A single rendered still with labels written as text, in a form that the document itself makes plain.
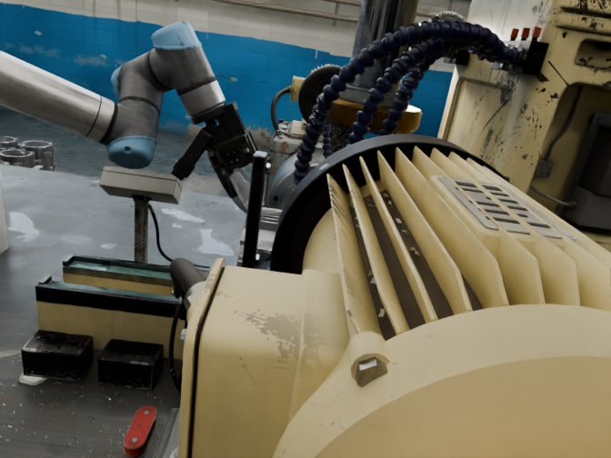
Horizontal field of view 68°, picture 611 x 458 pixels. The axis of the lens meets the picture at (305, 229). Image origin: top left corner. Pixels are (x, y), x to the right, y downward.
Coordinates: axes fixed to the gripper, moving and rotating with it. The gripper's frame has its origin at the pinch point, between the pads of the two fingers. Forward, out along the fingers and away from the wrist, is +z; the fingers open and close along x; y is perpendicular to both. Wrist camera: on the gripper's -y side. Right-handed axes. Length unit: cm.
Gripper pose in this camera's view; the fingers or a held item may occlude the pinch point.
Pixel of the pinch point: (243, 208)
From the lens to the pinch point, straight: 93.3
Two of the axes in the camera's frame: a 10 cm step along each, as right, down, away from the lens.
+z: 3.7, 8.6, 3.5
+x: 0.0, -3.8, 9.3
